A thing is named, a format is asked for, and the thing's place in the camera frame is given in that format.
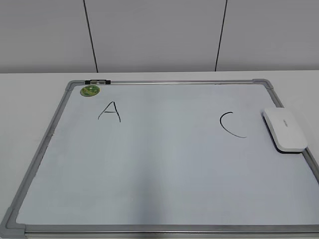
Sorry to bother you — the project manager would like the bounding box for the green round magnet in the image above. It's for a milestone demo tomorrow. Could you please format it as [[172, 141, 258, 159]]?
[[80, 85, 100, 97]]

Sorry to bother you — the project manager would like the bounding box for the white board eraser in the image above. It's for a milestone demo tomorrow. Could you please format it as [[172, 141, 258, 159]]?
[[263, 107, 308, 153]]

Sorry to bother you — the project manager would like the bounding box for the white board with grey frame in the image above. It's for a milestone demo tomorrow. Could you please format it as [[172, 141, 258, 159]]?
[[0, 79, 319, 239]]

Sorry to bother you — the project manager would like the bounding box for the black silver hanging clip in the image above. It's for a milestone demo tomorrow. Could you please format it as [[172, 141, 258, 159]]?
[[85, 79, 111, 85]]

